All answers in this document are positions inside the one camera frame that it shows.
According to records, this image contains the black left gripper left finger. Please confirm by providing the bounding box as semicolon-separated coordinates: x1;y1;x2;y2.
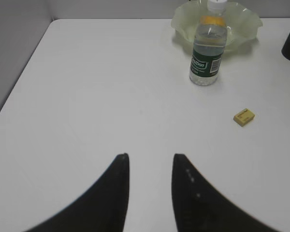
30;153;130;232

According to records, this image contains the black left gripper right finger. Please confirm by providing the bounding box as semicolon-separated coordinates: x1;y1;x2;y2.
172;153;290;232

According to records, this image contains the clear plastic water bottle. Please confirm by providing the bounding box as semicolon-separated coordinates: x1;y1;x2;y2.
189;0;227;86

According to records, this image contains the yellow mango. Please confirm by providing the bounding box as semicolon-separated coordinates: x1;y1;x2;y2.
200;15;226;27

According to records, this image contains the yellow eraser with label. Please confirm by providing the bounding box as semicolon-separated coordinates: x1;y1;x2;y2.
233;108;255;127

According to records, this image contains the green frosted glass plate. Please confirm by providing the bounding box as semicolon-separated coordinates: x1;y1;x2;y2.
171;0;263;53

